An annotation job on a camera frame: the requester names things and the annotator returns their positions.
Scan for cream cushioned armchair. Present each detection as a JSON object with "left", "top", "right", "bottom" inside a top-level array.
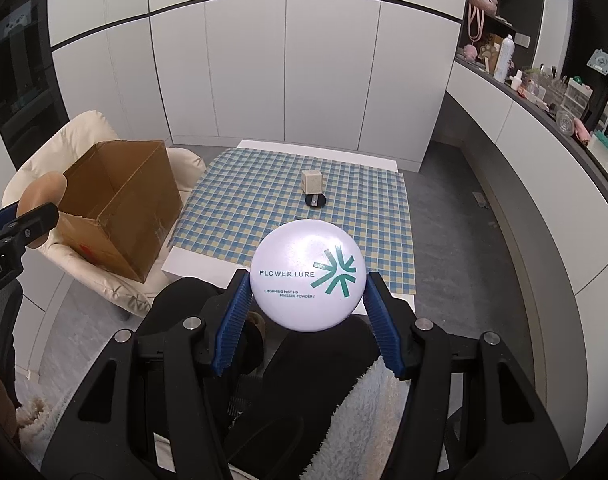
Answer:
[{"left": 3, "top": 111, "right": 207, "bottom": 318}]

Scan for brown paw-print box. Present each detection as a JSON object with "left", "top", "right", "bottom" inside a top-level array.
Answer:
[{"left": 478, "top": 34, "right": 504, "bottom": 73}]

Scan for brown cardboard box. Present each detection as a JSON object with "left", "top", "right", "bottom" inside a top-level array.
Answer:
[{"left": 54, "top": 140, "right": 185, "bottom": 284}]

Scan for grey square mounting plate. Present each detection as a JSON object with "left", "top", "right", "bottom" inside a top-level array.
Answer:
[{"left": 587, "top": 49, "right": 608, "bottom": 77}]

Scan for black built-in appliance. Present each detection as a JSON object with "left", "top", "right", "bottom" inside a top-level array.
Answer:
[{"left": 0, "top": 0, "right": 70, "bottom": 141}]

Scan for white green filter box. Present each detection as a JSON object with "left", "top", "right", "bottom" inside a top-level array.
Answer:
[{"left": 586, "top": 131, "right": 608, "bottom": 183}]

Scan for clear drawer organizer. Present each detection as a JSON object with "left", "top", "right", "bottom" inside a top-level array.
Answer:
[{"left": 558, "top": 77, "right": 593, "bottom": 123}]

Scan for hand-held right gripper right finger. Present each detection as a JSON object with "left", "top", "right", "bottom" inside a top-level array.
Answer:
[{"left": 361, "top": 271, "right": 569, "bottom": 480}]

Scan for person's black pants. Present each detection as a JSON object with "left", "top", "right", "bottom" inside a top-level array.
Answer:
[{"left": 134, "top": 277, "right": 385, "bottom": 480}]

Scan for white round powder compact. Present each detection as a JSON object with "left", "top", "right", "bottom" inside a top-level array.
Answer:
[{"left": 250, "top": 219, "right": 367, "bottom": 333}]

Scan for blue yellow checkered tablecloth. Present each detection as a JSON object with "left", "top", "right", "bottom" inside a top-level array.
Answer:
[{"left": 169, "top": 147, "right": 417, "bottom": 297}]

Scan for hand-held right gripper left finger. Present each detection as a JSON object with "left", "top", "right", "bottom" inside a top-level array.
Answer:
[{"left": 41, "top": 269, "right": 255, "bottom": 480}]

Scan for white fleece garment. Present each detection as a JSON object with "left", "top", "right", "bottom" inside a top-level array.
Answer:
[{"left": 301, "top": 357, "right": 415, "bottom": 480}]

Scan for white spray bottle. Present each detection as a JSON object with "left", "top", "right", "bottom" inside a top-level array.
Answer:
[{"left": 492, "top": 35, "right": 514, "bottom": 83}]

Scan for pink bag handles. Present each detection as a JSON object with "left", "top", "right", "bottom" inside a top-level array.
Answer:
[{"left": 466, "top": 4, "right": 486, "bottom": 43}]

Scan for brown egg-shaped makeup sponge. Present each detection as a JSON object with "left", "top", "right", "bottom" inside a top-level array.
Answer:
[{"left": 16, "top": 171, "right": 68, "bottom": 221}]

